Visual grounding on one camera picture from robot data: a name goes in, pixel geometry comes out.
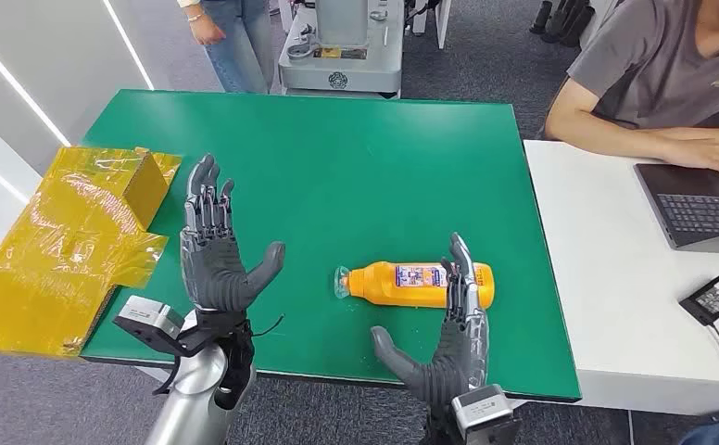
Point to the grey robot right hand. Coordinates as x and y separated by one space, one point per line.
451 362

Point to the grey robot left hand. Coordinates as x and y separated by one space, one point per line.
215 270

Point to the orange detergent bottle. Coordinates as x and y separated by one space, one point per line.
390 285

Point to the person's right forearm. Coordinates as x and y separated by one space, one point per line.
593 132

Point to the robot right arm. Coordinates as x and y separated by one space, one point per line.
439 433

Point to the person's left forearm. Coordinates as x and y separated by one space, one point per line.
703 133

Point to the white table leg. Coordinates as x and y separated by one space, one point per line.
151 373

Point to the yellow taped cardboard box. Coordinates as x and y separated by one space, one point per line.
59 245

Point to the person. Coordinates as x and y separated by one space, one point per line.
243 43
648 67

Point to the grey wheeled machine base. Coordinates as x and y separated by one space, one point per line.
341 67

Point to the person's hand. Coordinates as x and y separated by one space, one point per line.
206 29
706 156

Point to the black external drive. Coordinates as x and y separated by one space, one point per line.
712 300

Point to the grey laptop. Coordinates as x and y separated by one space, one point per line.
697 212

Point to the person's right hand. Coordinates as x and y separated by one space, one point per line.
706 156

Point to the white furniture legs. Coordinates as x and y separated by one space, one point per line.
439 21

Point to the black objects on floor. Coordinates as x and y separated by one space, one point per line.
565 21

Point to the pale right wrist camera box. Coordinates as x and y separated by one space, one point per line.
482 411

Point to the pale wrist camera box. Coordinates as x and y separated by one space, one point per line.
148 319
482 411

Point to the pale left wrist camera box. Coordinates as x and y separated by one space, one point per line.
148 319

